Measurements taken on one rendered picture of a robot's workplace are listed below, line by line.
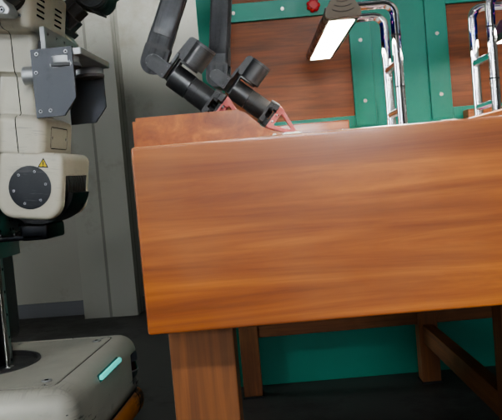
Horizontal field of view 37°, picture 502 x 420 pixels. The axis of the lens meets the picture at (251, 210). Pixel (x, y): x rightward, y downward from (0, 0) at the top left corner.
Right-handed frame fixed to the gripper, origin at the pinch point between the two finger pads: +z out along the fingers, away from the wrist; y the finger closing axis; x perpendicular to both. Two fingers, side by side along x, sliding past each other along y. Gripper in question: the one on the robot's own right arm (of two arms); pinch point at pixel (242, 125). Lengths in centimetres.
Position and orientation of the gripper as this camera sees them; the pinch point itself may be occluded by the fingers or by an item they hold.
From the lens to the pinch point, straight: 171.8
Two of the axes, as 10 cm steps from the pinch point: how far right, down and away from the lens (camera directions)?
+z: 8.1, 5.9, 0.3
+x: -5.9, 8.1, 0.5
